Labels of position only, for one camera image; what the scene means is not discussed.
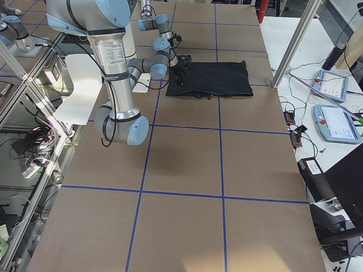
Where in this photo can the near orange black usb hub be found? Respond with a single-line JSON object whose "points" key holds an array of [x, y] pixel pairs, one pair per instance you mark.
{"points": [[296, 135]]}

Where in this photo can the far orange black usb hub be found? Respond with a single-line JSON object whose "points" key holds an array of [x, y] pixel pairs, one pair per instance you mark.
{"points": [[289, 118]]}

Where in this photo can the far teach pendant tablet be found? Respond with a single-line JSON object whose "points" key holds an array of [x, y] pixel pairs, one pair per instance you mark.
{"points": [[332, 85]]}

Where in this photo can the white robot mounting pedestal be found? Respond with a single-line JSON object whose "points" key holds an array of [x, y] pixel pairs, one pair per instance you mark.
{"points": [[111, 52]]}

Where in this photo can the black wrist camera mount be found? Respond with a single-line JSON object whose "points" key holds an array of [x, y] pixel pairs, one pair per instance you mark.
{"points": [[184, 60]]}

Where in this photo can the orange black usb hub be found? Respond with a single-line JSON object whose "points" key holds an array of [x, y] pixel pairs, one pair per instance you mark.
{"points": [[296, 135], [289, 118]]}

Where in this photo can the teach pendant tablet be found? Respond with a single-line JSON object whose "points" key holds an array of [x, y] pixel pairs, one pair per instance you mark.
{"points": [[335, 125], [332, 85]]}

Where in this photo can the aluminium frame rail left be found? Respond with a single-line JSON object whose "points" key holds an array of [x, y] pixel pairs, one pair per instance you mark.
{"points": [[34, 148]]}

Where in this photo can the aluminium frame post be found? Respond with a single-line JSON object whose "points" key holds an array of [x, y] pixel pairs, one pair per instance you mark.
{"points": [[302, 26]]}

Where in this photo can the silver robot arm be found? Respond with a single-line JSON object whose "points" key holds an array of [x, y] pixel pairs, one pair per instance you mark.
{"points": [[150, 20], [104, 24]]}

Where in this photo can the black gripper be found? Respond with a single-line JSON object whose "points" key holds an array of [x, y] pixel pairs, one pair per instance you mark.
{"points": [[179, 69]]}

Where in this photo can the black graphic t-shirt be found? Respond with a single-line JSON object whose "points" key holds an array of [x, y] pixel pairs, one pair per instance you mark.
{"points": [[213, 79]]}

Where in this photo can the near teach pendant tablet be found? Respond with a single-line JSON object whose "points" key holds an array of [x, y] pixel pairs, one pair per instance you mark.
{"points": [[335, 125]]}

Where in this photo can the black computer monitor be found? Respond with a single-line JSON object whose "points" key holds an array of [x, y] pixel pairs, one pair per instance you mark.
{"points": [[345, 180]]}

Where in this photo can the black water bottle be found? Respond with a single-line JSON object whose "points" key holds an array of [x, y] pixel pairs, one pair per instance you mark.
{"points": [[334, 55]]}

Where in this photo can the black desktop box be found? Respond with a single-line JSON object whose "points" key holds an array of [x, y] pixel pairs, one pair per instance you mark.
{"points": [[315, 179]]}

